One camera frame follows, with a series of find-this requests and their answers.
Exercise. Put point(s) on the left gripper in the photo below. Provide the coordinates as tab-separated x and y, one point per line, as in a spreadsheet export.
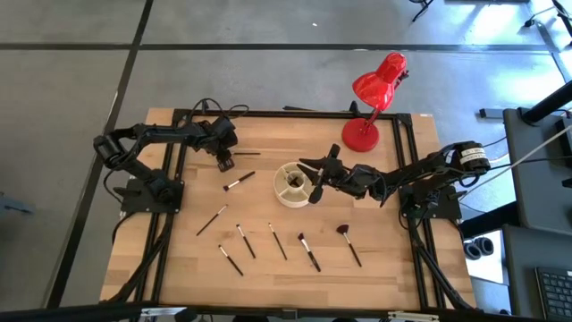
221	134

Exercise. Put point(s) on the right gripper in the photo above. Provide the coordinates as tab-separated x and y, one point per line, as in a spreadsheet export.
339	176

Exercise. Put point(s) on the thick black makeup brush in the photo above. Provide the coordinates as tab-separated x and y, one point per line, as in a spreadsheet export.
241	180

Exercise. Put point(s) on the fluffy-head makeup brush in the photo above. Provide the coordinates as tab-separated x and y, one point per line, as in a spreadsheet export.
310	253

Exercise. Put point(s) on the fan makeup brush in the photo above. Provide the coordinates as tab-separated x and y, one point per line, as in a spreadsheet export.
351	247

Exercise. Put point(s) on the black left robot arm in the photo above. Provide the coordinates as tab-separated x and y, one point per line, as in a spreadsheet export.
170	133

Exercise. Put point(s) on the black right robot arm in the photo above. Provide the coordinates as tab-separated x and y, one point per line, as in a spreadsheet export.
420	170

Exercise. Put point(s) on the white round brush organizer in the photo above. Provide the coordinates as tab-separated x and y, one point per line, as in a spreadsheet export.
286	197

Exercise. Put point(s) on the red desk lamp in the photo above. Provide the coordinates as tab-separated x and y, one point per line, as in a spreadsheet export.
359	136

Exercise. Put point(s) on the flat black strip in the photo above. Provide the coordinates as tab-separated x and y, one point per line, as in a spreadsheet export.
297	108

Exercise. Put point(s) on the black clamp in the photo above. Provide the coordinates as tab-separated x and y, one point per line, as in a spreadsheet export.
354	107

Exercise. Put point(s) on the black table leg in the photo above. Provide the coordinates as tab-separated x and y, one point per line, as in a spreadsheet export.
487	223

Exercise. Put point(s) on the black headphones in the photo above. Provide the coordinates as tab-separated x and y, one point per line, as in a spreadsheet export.
478	248

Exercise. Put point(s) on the black chair base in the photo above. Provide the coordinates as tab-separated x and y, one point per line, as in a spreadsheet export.
420	9

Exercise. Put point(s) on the white paper sheet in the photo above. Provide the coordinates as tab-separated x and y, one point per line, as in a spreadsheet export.
489	268

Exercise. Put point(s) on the grey desk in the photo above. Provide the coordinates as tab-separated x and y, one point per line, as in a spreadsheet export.
536	188

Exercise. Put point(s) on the dark desk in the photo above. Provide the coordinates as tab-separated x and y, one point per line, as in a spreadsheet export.
518	268

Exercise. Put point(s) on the black rig bar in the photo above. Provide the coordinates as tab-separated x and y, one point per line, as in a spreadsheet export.
67	313

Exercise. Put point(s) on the black pole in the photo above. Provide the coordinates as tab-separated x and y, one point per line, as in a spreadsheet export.
547	104

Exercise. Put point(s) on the black keyboard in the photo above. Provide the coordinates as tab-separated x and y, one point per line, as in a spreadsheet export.
556	293

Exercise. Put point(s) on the black aluminium table frame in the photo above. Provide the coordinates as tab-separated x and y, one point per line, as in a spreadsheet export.
268	113

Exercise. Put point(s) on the silver metal bracket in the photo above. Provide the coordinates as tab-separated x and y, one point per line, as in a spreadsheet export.
165	311
413	317

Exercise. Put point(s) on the grey floor bracket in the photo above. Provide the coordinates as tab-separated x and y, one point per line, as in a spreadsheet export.
490	113

